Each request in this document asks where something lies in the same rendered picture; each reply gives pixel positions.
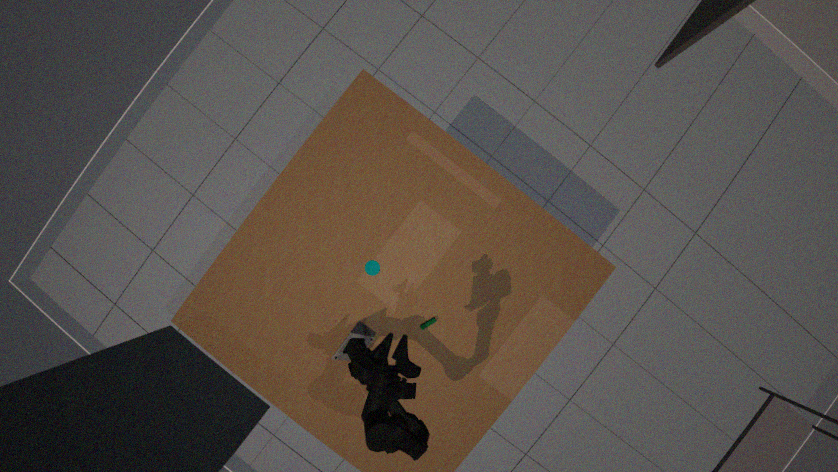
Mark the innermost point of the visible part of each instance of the dark green rectangular post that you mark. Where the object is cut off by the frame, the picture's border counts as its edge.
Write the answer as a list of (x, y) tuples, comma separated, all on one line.
[(428, 323)]

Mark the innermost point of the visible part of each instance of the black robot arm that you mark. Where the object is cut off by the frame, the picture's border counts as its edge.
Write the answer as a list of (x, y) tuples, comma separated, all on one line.
[(402, 430)]

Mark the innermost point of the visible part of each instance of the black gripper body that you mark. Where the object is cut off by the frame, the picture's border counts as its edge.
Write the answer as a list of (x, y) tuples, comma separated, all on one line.
[(371, 372)]

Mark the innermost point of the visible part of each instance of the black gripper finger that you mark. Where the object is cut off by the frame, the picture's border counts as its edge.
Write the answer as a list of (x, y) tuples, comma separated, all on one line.
[(401, 352), (379, 355)]

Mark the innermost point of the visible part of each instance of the cyan flat circle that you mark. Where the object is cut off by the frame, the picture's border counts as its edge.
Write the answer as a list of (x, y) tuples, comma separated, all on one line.
[(372, 268)]

